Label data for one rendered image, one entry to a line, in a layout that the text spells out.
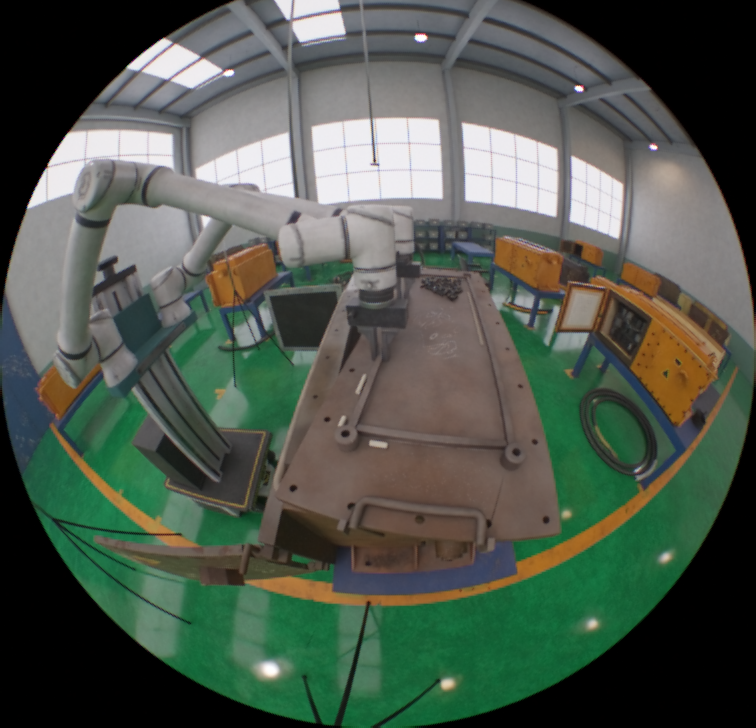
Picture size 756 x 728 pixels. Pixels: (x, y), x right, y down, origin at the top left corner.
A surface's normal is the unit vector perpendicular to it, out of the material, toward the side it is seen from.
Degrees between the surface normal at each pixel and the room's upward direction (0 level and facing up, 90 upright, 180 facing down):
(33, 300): 90
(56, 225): 90
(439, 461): 0
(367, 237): 89
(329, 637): 0
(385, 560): 0
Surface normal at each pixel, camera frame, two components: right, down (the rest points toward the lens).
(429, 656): -0.06, -0.82
